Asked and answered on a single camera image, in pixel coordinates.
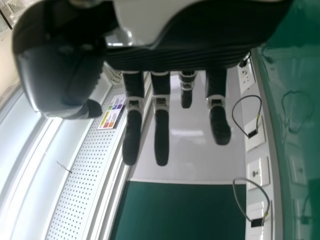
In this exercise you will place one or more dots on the coloured sticker label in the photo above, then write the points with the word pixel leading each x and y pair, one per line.
pixel 112 112

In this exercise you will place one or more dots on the white socket plate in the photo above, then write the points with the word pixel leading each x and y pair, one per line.
pixel 258 172
pixel 247 80
pixel 258 130
pixel 256 210

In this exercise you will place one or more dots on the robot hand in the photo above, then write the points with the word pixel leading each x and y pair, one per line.
pixel 175 32

